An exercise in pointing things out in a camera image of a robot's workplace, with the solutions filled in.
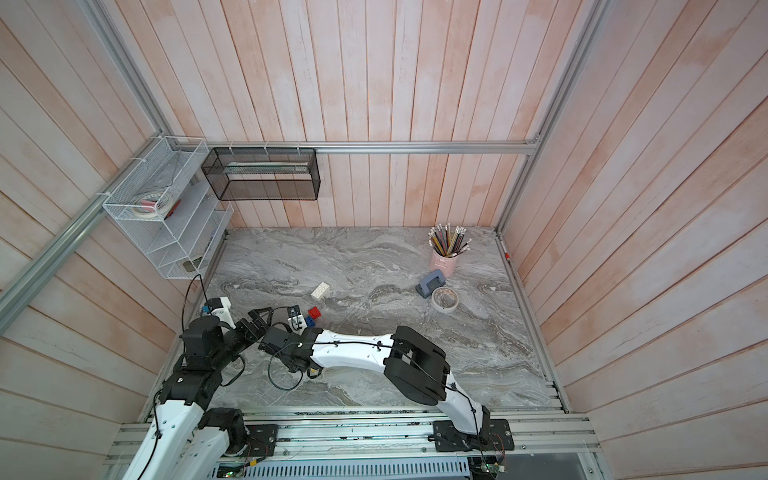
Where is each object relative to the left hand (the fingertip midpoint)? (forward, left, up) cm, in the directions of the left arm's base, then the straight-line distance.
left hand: (265, 320), depth 79 cm
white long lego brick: (+18, -11, -13) cm, 25 cm away
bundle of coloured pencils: (+32, -55, -3) cm, 63 cm away
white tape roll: (+16, -54, -15) cm, 58 cm away
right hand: (-3, -8, -11) cm, 14 cm away
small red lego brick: (+10, -10, -13) cm, 19 cm away
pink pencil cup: (+25, -55, -8) cm, 61 cm away
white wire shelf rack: (+15, +22, +14) cm, 30 cm away
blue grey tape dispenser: (+20, -49, -11) cm, 54 cm away
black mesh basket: (+40, +5, +19) cm, 45 cm away
